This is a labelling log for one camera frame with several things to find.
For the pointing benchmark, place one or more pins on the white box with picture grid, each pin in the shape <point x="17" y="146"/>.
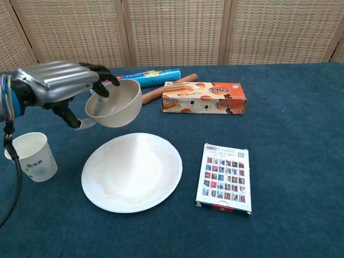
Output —
<point x="224" y="177"/>

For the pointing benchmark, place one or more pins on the woven bamboo folding screen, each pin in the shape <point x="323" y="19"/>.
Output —
<point x="172" y="32"/>

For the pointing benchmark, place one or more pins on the wooden rolling pin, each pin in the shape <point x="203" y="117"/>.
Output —
<point x="152" y="95"/>

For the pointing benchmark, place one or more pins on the blue food wrap roll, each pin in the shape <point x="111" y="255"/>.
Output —
<point x="158" y="78"/>

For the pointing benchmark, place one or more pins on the white printed paper cup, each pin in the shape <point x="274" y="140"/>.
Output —
<point x="37" y="166"/>

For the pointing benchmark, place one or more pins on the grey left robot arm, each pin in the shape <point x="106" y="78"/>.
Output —
<point x="9" y="102"/>

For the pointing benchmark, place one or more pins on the white round plate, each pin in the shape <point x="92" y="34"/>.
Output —
<point x="131" y="174"/>

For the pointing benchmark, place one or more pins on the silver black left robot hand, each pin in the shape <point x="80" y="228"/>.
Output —
<point x="56" y="80"/>

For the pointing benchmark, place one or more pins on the orange biscuit box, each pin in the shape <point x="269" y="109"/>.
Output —
<point x="204" y="103"/>

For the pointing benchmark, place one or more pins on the small beige bowl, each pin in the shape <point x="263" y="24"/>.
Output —
<point x="121" y="113"/>

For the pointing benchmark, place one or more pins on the blue felt table cover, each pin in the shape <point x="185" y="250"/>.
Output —
<point x="282" y="134"/>

